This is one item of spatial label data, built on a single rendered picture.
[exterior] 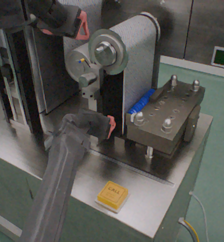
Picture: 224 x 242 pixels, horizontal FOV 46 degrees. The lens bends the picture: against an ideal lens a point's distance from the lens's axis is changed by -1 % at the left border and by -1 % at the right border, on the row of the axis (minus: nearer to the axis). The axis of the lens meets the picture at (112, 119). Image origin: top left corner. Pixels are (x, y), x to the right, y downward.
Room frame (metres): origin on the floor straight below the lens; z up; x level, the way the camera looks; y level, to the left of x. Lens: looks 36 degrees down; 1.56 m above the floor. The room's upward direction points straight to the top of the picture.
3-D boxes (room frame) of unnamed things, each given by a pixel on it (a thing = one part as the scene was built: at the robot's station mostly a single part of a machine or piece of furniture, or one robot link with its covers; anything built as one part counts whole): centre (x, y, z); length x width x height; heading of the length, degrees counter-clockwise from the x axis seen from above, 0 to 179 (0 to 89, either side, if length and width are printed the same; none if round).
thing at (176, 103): (0.84, -0.22, 1.00); 0.40 x 0.16 x 0.06; 149
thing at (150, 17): (1.02, -0.11, 1.25); 0.15 x 0.01 x 0.15; 59
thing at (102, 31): (0.80, 0.01, 1.25); 0.15 x 0.01 x 0.15; 59
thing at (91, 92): (0.78, 0.07, 1.05); 0.06 x 0.05 x 0.31; 149
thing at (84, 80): (0.75, 0.09, 1.18); 0.04 x 0.02 x 0.04; 59
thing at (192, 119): (0.81, -0.31, 0.97); 0.10 x 0.03 x 0.11; 149
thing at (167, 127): (0.68, -0.18, 1.05); 0.04 x 0.04 x 0.04
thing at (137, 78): (0.87, -0.10, 1.11); 0.23 x 0.01 x 0.18; 149
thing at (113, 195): (0.52, 0.00, 0.91); 0.07 x 0.07 x 0.02; 59
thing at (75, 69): (0.97, 0.05, 1.18); 0.26 x 0.12 x 0.12; 149
